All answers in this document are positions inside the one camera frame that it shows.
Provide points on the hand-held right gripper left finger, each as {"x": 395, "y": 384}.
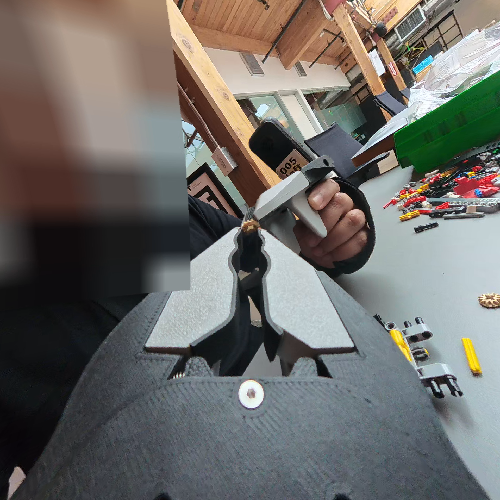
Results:
{"x": 203, "y": 304}

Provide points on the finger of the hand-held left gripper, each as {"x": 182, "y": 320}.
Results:
{"x": 279, "y": 197}
{"x": 283, "y": 228}

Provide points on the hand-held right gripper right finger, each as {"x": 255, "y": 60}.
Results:
{"x": 308, "y": 308}

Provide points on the tan lego gear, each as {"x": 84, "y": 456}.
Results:
{"x": 489, "y": 300}
{"x": 249, "y": 225}

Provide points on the grey lego assembly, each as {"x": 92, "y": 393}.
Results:
{"x": 422, "y": 332}

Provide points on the black lego pin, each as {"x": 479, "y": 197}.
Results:
{"x": 425, "y": 227}

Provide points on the yellow lego axle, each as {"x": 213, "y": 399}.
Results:
{"x": 471, "y": 357}

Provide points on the pile of lego pieces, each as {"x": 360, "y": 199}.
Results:
{"x": 468, "y": 187}

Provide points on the person's left hand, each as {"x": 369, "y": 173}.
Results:
{"x": 343, "y": 234}

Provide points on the grey electrical box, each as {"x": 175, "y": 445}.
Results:
{"x": 224, "y": 161}

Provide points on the black framed sign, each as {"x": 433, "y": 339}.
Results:
{"x": 218, "y": 195}

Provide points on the black office chair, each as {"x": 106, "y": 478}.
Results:
{"x": 390, "y": 102}
{"x": 336, "y": 144}

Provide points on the green plastic bin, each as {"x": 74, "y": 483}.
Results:
{"x": 449, "y": 132}

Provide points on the white air conditioner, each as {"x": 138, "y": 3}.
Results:
{"x": 410, "y": 22}

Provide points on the heap of clear plastic bags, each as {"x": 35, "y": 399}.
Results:
{"x": 461, "y": 62}

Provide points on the wooden post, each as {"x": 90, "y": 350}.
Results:
{"x": 211, "y": 86}

